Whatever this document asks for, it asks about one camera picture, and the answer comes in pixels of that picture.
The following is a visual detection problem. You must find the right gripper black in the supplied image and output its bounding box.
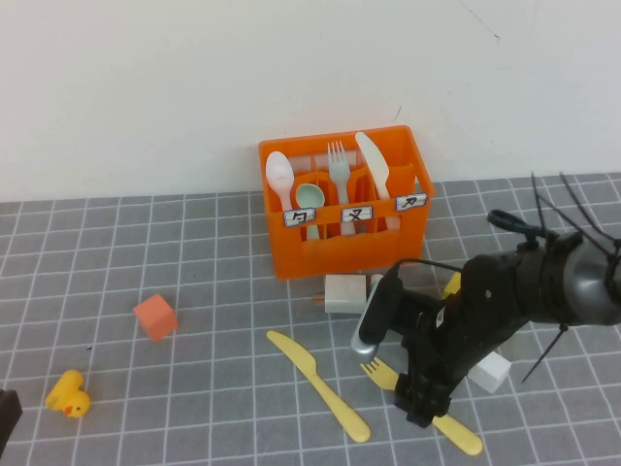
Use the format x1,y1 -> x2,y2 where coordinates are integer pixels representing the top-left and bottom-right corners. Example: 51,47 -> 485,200
394,290 -> 489,429

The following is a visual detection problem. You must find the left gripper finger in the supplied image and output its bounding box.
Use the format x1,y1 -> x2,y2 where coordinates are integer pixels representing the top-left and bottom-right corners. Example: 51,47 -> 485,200
0,387 -> 24,441

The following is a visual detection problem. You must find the yellow plastic fork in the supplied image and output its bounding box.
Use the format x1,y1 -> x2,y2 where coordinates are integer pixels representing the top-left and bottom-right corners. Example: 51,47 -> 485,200
359,357 -> 483,456

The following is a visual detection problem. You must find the yellow plastic knife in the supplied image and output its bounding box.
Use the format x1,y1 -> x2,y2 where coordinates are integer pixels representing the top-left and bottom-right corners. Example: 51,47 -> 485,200
266,330 -> 372,444

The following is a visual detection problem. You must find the pale green plastic spoon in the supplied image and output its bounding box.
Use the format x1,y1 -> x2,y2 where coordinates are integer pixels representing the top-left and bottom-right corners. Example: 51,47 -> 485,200
295,183 -> 327,242

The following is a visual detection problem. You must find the orange plastic cutlery holder crate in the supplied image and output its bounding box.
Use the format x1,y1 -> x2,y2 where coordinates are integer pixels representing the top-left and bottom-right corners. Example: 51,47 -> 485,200
257,124 -> 435,282

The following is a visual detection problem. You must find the yellow rubber duck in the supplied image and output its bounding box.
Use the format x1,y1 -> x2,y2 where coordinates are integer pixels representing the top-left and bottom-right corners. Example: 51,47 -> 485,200
45,369 -> 91,419

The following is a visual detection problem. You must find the white cube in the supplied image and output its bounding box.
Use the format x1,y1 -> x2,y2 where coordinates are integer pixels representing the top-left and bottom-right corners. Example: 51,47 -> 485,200
468,351 -> 512,394

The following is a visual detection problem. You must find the yellow cube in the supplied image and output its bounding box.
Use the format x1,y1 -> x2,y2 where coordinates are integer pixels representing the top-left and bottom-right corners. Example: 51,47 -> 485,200
441,271 -> 462,300

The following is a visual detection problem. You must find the black zip tie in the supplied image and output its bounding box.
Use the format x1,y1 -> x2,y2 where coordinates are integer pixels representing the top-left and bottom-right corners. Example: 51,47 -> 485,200
559,172 -> 610,253
530,172 -> 552,239
522,323 -> 569,384

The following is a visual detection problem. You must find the white charger plug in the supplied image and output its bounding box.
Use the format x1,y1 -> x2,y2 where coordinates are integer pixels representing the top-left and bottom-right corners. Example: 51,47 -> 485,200
312,274 -> 368,315

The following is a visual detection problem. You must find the orange cube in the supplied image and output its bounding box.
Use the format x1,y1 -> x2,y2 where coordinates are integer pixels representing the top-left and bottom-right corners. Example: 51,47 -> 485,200
132,292 -> 180,343

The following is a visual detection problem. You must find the grey checked tablecloth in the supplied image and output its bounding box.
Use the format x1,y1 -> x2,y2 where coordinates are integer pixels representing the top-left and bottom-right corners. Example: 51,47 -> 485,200
0,173 -> 621,466

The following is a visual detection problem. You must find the grey plastic fork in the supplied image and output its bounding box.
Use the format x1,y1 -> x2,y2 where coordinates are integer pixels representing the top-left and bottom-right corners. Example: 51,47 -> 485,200
327,141 -> 358,237

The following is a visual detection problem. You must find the cream plastic knife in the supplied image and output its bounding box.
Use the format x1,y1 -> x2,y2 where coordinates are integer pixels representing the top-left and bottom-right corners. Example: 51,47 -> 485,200
354,131 -> 403,232

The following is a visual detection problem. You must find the white plastic spoon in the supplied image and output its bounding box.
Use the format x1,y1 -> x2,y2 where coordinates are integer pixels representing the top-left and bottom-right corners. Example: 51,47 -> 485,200
265,150 -> 298,214

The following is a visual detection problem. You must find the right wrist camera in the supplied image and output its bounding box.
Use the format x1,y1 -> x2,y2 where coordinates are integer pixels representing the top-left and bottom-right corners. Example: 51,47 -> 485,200
350,272 -> 407,363

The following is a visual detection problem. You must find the black cable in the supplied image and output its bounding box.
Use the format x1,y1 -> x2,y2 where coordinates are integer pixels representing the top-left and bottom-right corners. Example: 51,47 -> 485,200
390,258 -> 465,281
487,209 -> 539,239

